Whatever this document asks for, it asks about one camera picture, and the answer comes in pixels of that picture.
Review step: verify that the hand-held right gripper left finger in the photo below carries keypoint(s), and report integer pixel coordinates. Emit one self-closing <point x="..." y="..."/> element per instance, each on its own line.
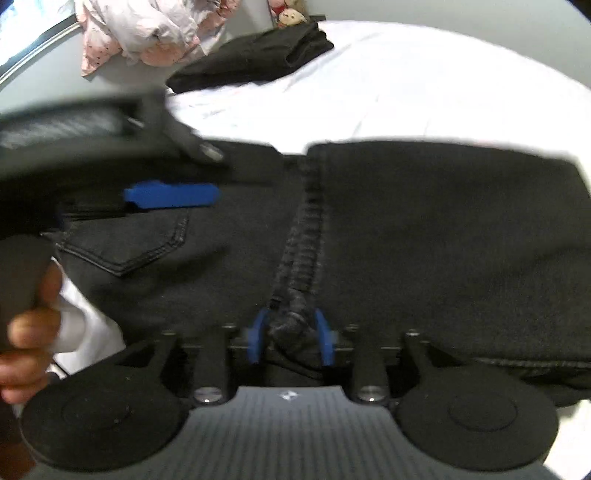
<point x="256" y="339"/>

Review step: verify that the folded black pants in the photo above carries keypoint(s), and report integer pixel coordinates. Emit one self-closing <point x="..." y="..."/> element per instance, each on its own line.
<point x="249" y="60"/>

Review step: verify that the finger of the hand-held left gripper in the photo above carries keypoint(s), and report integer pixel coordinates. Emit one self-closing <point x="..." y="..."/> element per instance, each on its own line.
<point x="171" y="196"/>
<point x="198" y="147"/>

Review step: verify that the black jeans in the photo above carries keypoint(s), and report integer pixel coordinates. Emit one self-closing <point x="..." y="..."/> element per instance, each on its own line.
<point x="415" y="230"/>

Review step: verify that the pink and white quilt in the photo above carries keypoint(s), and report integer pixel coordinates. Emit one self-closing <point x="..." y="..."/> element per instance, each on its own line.
<point x="138" y="27"/>

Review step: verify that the bed with polka dot sheet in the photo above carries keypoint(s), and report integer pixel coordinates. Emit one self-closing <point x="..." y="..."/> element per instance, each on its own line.
<point x="415" y="83"/>

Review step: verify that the person's left hand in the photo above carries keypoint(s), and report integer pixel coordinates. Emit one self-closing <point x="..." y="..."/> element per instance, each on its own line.
<point x="27" y="355"/>

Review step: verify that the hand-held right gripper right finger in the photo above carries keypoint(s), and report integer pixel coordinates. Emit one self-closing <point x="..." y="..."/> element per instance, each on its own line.
<point x="325" y="339"/>

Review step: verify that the pile of stuffed toys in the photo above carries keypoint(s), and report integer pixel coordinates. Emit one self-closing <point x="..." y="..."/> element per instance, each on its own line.
<point x="291" y="17"/>

